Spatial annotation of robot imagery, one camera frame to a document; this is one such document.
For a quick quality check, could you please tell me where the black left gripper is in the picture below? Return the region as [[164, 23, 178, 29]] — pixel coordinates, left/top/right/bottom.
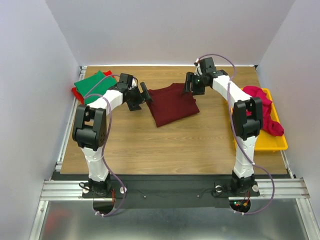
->
[[127, 82, 154, 112]]

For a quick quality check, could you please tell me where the maroon t shirt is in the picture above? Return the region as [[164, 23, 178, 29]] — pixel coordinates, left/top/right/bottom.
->
[[147, 83, 200, 128]]

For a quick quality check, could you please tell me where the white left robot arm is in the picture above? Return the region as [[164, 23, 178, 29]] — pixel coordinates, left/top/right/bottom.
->
[[72, 73, 153, 199]]

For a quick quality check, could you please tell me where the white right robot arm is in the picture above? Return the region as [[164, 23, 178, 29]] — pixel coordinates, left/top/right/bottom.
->
[[183, 54, 263, 195]]

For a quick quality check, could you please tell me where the green folded t shirt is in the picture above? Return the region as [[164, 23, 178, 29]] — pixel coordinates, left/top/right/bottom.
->
[[74, 70, 118, 106]]

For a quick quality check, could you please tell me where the red folded t shirt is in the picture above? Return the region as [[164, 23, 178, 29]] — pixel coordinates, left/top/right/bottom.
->
[[71, 70, 116, 106]]

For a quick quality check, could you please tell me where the magenta t shirt in tray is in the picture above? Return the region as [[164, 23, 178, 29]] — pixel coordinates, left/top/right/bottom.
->
[[243, 86, 285, 137]]

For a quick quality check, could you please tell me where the yellow plastic tray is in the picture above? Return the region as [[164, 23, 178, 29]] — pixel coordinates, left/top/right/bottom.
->
[[225, 84, 288, 152]]

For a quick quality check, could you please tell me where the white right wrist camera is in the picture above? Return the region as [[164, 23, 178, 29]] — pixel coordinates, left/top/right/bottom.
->
[[194, 65, 203, 77]]

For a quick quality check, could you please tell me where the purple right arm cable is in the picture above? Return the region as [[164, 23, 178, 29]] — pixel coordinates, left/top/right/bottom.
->
[[196, 53, 275, 216]]

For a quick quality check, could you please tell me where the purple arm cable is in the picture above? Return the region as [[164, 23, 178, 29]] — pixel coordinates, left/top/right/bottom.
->
[[83, 74, 138, 218], [196, 53, 275, 216]]

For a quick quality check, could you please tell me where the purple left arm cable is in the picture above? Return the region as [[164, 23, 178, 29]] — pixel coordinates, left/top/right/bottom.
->
[[83, 74, 138, 218]]

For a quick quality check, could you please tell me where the aluminium frame rail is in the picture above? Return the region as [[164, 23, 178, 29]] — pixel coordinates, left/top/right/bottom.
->
[[40, 178, 310, 201]]

